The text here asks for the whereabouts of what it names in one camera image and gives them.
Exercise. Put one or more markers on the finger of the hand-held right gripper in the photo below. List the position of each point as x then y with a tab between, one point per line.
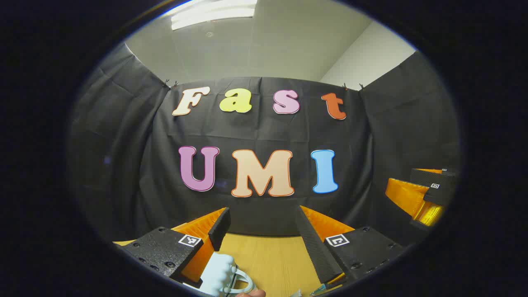
406	194
429	175

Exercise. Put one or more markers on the light blue suitcase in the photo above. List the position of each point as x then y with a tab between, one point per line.
218	272

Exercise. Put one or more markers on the ceiling light panel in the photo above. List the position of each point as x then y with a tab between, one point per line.
214	14

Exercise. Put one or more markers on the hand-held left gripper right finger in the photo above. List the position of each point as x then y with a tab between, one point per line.
317	251

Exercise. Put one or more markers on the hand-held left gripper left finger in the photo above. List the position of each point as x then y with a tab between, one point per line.
219	231

